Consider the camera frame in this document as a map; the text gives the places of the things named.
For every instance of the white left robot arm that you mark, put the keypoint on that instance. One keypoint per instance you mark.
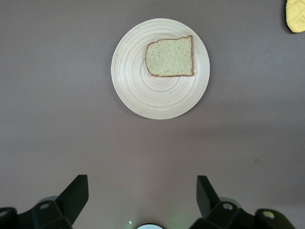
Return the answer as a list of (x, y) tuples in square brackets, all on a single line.
[(150, 226)]

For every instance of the round wooden plate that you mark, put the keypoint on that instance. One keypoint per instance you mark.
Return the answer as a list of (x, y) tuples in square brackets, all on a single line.
[(155, 100)]

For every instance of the yellow quilted oven mitt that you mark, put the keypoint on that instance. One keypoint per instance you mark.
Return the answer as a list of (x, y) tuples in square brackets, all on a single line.
[(297, 16)]

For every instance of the toast slice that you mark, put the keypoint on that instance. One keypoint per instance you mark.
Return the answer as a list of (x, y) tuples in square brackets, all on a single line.
[(170, 57)]

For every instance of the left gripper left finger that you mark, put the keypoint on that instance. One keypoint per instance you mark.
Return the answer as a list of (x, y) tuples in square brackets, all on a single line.
[(71, 198)]

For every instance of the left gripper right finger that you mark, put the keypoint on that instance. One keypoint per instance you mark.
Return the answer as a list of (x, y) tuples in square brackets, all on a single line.
[(207, 198)]

